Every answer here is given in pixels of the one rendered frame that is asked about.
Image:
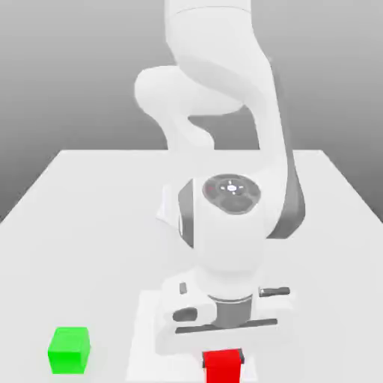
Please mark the small green cube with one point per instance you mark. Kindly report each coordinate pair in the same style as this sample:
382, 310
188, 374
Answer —
68, 351

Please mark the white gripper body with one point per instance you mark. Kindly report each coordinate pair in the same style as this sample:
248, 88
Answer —
191, 341

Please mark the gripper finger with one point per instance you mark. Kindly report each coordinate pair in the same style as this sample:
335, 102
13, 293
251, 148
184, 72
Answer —
241, 356
204, 360

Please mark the small red cube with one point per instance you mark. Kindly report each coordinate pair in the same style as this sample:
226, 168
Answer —
223, 368

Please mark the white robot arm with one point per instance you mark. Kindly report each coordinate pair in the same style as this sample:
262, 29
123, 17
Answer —
230, 245

